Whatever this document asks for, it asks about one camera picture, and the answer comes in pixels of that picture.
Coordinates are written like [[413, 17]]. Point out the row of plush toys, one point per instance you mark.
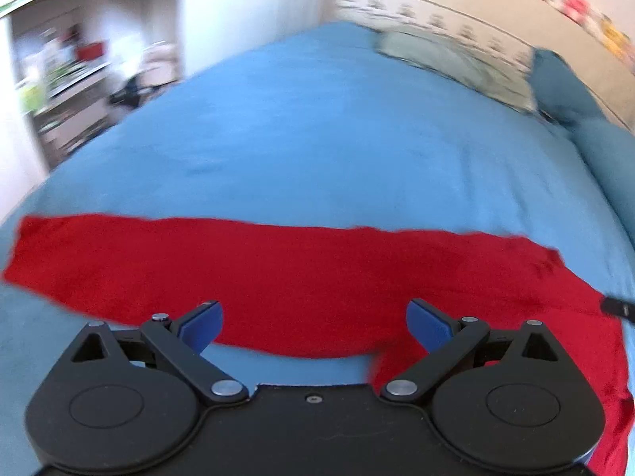
[[578, 2]]

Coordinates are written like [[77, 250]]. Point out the green pillow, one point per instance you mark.
[[446, 62]]

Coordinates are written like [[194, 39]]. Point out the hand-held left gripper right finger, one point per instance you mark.
[[426, 326]]

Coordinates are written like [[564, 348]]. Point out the red garment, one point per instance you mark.
[[297, 282]]

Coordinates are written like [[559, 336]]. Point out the bed with blue sheet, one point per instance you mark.
[[322, 148]]

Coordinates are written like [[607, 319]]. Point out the cream quilted headboard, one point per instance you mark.
[[496, 15]]

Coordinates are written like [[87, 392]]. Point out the dark blue pillow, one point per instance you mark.
[[560, 89]]

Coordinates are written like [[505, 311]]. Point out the white shelf unit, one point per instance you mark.
[[64, 74]]

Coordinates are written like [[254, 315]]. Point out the blue folded duvet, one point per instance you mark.
[[610, 168]]

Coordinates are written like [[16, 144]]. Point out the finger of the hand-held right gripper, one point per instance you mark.
[[617, 306]]

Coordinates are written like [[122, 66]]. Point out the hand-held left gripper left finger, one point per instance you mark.
[[201, 329]]

